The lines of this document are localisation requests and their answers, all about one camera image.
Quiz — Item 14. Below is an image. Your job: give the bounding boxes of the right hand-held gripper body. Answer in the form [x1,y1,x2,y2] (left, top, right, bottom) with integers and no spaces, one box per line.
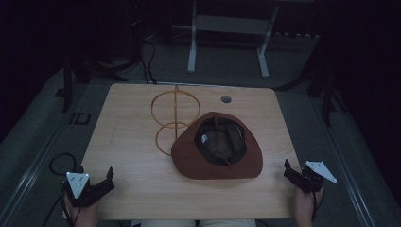
[292,160,338,194]

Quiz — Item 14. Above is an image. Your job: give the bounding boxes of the black floor cables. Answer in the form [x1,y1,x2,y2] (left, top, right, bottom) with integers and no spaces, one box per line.
[138,36,158,85]

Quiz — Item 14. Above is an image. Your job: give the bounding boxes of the hand-held gripper cable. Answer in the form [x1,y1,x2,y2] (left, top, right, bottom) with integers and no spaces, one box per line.
[41,184,71,227]
[310,188,326,222]

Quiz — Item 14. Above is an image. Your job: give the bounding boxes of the right hand-held gripper cable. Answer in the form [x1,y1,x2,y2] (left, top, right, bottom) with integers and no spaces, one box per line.
[310,188,326,222]

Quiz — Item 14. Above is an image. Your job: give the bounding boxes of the person's left hand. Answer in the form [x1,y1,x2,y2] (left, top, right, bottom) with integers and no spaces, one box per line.
[62,194,100,227]

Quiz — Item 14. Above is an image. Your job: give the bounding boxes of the brown felt hat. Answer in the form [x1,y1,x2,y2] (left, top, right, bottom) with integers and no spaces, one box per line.
[170,111,264,181]

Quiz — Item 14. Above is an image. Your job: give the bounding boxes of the person's right hand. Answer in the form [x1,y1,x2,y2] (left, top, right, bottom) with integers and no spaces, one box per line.
[294,184,325,227]

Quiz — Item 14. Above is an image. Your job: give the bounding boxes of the left hand-held gripper cable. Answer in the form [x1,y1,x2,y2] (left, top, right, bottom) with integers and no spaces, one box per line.
[41,184,71,227]

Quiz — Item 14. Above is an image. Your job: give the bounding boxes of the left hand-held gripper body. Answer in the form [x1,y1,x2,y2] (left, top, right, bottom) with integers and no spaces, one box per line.
[63,171,108,208]

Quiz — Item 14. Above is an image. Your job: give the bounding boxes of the black metal stand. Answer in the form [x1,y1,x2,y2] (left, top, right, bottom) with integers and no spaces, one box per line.
[54,53,130,114]
[277,56,348,128]

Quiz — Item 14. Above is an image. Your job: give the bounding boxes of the gold wire hat stand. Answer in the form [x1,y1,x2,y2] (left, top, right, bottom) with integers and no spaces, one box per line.
[149,84,202,157]

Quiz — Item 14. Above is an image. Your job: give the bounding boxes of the black cable loop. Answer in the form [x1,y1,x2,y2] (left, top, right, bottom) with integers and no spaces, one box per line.
[48,152,78,177]

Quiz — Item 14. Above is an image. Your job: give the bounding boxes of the white metal desk frame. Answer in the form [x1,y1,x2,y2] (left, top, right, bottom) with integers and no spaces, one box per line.
[171,0,281,79]

